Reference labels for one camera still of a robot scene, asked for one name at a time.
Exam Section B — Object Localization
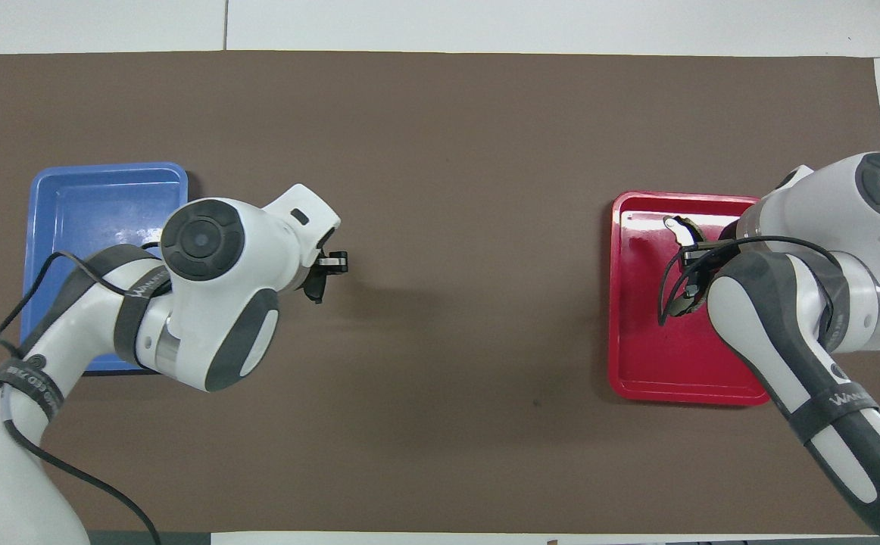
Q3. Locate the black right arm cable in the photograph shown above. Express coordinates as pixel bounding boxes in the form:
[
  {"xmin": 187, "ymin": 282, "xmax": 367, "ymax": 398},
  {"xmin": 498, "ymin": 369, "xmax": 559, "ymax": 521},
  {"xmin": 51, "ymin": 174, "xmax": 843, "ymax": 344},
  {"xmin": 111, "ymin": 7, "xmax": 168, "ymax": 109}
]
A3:
[{"xmin": 658, "ymin": 236, "xmax": 842, "ymax": 328}]

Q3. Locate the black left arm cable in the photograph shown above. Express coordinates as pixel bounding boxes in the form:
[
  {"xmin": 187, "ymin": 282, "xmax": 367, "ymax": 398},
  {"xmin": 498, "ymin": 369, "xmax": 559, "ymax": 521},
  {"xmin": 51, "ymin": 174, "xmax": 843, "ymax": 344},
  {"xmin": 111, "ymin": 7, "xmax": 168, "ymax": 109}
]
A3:
[{"xmin": 0, "ymin": 242, "xmax": 172, "ymax": 545}]

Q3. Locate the blue plastic tray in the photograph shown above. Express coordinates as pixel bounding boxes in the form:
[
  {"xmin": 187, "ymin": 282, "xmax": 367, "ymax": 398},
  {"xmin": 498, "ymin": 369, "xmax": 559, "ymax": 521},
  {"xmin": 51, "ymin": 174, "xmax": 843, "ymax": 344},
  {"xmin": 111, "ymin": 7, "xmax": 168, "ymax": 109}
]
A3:
[{"xmin": 20, "ymin": 161, "xmax": 189, "ymax": 375}]

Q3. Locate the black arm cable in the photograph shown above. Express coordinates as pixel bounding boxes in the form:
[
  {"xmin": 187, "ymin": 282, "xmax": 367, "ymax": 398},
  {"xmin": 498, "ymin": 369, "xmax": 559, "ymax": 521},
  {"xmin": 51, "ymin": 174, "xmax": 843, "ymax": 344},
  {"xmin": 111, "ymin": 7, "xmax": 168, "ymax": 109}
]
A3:
[
  {"xmin": 0, "ymin": 242, "xmax": 172, "ymax": 545},
  {"xmin": 658, "ymin": 236, "xmax": 842, "ymax": 328}
]

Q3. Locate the brown table mat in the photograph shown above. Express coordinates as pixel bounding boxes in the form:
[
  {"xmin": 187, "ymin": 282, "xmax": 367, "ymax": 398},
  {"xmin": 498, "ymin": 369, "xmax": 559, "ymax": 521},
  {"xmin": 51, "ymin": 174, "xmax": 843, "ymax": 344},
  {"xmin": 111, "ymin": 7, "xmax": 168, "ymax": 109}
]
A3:
[{"xmin": 0, "ymin": 51, "xmax": 880, "ymax": 534}]

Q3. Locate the red plastic tray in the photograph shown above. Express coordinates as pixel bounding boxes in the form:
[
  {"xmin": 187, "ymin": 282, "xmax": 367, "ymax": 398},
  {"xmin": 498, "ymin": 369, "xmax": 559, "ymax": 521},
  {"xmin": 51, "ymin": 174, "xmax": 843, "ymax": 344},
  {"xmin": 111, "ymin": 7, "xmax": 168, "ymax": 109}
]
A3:
[{"xmin": 607, "ymin": 191, "xmax": 774, "ymax": 407}]

